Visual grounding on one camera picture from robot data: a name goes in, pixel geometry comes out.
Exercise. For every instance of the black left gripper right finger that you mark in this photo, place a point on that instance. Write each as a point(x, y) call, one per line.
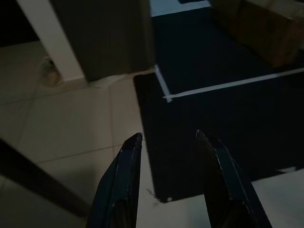
point(228, 185)

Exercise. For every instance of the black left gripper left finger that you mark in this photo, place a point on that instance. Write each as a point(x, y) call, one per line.
point(118, 185)

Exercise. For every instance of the black floor mat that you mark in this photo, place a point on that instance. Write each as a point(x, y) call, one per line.
point(209, 114)

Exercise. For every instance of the dark slanted table leg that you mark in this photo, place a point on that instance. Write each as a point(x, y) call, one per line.
point(35, 175)

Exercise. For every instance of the white tape strip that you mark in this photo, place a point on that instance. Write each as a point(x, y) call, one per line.
point(228, 84)

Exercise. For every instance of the dark cabinet panel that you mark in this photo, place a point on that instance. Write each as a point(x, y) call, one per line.
point(102, 40)

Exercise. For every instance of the brown cardboard box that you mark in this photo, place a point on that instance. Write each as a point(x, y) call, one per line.
point(266, 28)

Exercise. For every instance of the white door frame post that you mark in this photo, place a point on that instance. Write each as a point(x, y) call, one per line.
point(52, 40)

